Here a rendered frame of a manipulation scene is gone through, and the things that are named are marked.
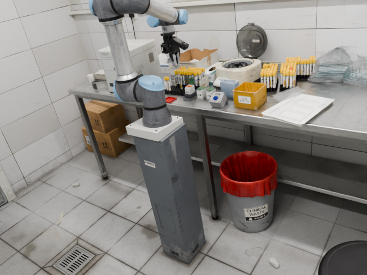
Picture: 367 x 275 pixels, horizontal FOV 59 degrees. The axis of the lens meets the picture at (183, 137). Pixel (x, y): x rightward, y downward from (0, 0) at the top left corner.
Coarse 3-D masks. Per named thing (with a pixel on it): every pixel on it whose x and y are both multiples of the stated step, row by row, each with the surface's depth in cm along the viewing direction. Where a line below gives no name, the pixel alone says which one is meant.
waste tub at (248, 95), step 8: (240, 88) 176; (248, 88) 179; (256, 88) 176; (264, 88) 171; (240, 96) 169; (248, 96) 166; (256, 96) 164; (264, 96) 172; (240, 104) 172; (248, 104) 169; (256, 104) 166
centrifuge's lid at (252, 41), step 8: (248, 24) 204; (240, 32) 212; (248, 32) 211; (256, 32) 208; (264, 32) 200; (240, 40) 216; (248, 40) 214; (256, 40) 211; (264, 40) 199; (240, 48) 217; (248, 48) 215; (256, 48) 212; (264, 48) 202; (248, 56) 213; (256, 56) 211
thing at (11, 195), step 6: (0, 168) 274; (0, 174) 275; (0, 180) 276; (6, 180) 280; (0, 186) 277; (6, 186) 281; (0, 192) 278; (6, 192) 282; (12, 192) 286; (0, 198) 278; (6, 198) 283; (12, 198) 287; (0, 204) 279; (6, 204) 283
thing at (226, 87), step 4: (224, 80) 185; (228, 80) 184; (232, 80) 183; (220, 84) 186; (224, 84) 184; (228, 84) 182; (232, 84) 180; (236, 84) 180; (224, 88) 185; (228, 88) 183; (232, 88) 181; (224, 92) 186; (228, 92) 184; (232, 92) 183; (228, 96) 186; (232, 96) 184
